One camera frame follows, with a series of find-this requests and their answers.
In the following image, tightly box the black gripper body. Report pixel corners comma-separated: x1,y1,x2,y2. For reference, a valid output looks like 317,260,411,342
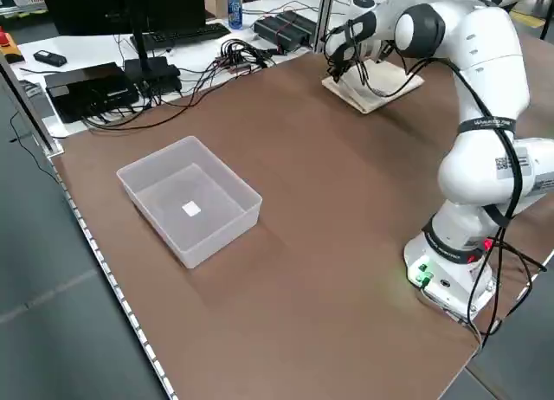
325,21,367,83

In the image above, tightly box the beige tablecloth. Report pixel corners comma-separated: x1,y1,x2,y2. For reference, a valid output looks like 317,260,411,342
321,58,424,115

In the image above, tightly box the black finned power brick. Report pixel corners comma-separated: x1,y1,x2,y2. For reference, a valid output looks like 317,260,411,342
254,16,311,54
276,10,319,40

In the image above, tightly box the blue drink bottle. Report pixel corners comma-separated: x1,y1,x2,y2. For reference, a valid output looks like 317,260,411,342
227,0,244,30

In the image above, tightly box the small cardboard box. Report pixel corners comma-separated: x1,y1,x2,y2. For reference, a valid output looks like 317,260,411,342
203,0,229,19

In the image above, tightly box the black keyboard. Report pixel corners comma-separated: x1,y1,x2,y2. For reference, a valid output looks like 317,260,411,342
129,22,232,51

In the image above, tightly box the translucent plastic bin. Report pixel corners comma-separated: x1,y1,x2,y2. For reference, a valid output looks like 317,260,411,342
115,134,264,270

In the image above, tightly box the black computer monitor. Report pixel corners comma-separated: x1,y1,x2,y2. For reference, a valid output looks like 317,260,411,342
38,0,207,94

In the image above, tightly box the black mini computer box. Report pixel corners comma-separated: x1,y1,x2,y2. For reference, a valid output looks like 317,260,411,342
43,61,141,125

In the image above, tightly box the black handheld remote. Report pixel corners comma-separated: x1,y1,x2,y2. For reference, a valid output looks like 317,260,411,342
33,48,68,68

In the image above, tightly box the red emergency stop button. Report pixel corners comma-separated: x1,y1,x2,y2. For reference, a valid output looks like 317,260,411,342
0,26,23,64

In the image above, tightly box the aluminium camera post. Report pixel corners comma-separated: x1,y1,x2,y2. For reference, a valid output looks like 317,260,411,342
314,0,337,55

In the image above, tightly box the black cable hub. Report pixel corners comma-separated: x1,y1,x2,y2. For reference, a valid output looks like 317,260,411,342
218,38,277,71

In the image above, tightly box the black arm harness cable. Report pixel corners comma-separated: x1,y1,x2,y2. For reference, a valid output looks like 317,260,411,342
357,55,527,228

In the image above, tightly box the black arm base cable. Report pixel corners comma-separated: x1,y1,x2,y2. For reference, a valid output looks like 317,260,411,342
448,233,550,347

